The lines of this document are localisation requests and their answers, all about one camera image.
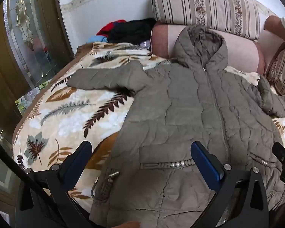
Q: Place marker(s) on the wooden door with glass panel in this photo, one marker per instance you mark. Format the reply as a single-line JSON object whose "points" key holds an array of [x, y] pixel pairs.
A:
{"points": [[4, 64]]}

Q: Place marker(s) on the light blue cloth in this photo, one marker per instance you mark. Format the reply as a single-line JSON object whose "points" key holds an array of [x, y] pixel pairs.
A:
{"points": [[97, 39]]}

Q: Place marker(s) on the red garment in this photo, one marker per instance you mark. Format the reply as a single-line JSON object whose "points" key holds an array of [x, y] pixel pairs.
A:
{"points": [[106, 28]]}

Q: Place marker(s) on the cream leaf print blanket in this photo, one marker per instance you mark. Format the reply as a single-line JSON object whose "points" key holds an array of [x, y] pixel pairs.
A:
{"points": [[61, 114]]}

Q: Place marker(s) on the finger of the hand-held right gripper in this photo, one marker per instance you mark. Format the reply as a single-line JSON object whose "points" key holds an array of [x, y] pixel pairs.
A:
{"points": [[281, 153]]}

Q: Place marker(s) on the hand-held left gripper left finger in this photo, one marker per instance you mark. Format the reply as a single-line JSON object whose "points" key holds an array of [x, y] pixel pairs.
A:
{"points": [[72, 162]]}

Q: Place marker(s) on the purple plastic wrapper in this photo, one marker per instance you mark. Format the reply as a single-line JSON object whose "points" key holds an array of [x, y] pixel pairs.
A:
{"points": [[145, 44]]}

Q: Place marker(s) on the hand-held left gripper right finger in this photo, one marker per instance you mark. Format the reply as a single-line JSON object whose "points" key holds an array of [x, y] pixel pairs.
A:
{"points": [[204, 162]]}

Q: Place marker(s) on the large striped floral cushion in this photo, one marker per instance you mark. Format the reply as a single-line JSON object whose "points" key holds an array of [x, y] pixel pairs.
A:
{"points": [[204, 4]]}

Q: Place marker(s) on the small striped brown cushion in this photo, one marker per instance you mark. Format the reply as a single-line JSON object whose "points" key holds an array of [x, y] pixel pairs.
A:
{"points": [[283, 73]]}

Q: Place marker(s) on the pink sofa backrest cushion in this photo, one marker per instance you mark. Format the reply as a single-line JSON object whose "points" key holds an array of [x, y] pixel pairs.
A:
{"points": [[239, 52]]}

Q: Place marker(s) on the olive quilted hooded jacket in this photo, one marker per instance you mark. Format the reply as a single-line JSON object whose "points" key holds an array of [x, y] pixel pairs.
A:
{"points": [[185, 104]]}

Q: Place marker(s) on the black garment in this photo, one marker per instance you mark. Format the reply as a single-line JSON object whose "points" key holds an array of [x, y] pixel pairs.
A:
{"points": [[133, 30]]}

